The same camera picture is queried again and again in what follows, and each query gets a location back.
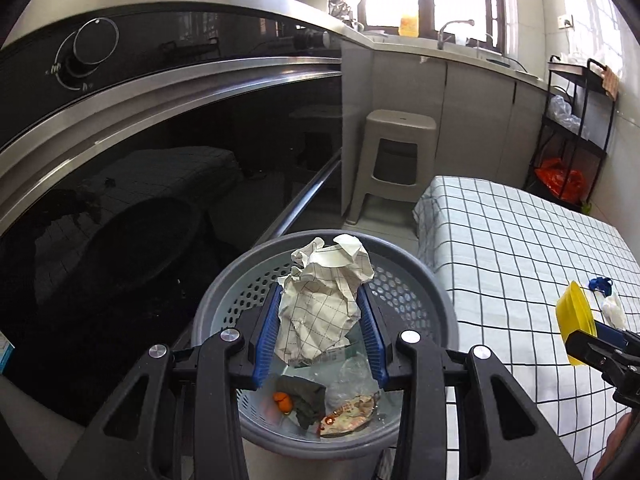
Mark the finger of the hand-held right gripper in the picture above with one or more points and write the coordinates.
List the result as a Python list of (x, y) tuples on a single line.
[(585, 347), (607, 332)]

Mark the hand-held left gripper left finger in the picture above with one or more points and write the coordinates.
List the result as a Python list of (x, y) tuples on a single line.
[(267, 330)]

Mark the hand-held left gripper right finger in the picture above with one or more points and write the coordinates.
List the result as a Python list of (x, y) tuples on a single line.
[(375, 335)]

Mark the yellow plastic piece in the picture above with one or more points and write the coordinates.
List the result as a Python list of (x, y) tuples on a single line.
[(575, 310)]

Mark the clear plastic cup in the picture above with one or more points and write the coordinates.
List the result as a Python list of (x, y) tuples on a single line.
[(350, 375)]

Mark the grey perforated plastic basket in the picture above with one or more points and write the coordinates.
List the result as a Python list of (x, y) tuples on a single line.
[(240, 280)]

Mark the white paper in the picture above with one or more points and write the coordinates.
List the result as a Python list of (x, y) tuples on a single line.
[(320, 305)]

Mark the orange peel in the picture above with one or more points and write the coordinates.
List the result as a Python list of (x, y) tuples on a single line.
[(282, 402)]

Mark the snack wrapper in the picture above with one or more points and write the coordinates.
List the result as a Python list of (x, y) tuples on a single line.
[(350, 412)]

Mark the person's right hand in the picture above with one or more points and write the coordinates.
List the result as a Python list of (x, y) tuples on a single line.
[(612, 445)]

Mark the small blue plastic item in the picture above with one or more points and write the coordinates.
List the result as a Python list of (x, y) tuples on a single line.
[(599, 285)]

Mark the small green item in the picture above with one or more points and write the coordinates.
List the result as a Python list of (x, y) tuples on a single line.
[(586, 206)]

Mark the orange plastic bag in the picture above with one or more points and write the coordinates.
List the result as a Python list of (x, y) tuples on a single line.
[(560, 177)]

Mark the black metal shelf rack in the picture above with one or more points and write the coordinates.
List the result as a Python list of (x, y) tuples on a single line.
[(575, 136)]

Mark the beige plastic stool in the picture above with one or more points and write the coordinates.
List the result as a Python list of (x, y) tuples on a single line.
[(400, 125)]

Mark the black built-in oven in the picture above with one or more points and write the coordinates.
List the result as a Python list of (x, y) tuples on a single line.
[(125, 160)]

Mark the clear plastic bags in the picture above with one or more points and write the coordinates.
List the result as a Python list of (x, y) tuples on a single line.
[(562, 110)]

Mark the orange checked cloth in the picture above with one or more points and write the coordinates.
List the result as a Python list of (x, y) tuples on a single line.
[(610, 82)]

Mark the grey kitchen cabinet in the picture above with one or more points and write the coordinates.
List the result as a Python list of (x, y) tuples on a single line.
[(475, 100)]

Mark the light blue box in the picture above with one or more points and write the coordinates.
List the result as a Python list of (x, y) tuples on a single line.
[(6, 352)]

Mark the white plastic bag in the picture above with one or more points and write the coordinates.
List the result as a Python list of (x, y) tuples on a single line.
[(575, 58)]

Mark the metal sink faucet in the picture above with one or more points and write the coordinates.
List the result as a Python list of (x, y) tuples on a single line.
[(442, 35)]

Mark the yellow container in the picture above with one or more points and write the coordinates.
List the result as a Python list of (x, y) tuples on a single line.
[(408, 26)]

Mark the oven control knob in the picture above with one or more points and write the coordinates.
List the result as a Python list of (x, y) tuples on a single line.
[(75, 62)]

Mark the white wall socket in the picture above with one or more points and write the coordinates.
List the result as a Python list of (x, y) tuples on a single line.
[(566, 21)]

